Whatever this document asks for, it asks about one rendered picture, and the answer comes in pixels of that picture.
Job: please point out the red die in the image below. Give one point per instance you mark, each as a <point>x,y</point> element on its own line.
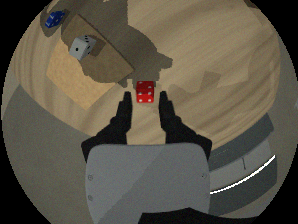
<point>145,92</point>

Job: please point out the brown mat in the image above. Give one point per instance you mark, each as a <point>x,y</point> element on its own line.
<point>87,80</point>

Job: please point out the blue die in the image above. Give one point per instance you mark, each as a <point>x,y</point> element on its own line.
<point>54,19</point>

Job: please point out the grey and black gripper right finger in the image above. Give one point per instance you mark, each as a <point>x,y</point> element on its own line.
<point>177,130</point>

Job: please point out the white die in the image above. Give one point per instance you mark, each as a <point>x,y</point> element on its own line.
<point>82,47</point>

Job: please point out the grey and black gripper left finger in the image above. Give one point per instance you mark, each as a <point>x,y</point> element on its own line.
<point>115,132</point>

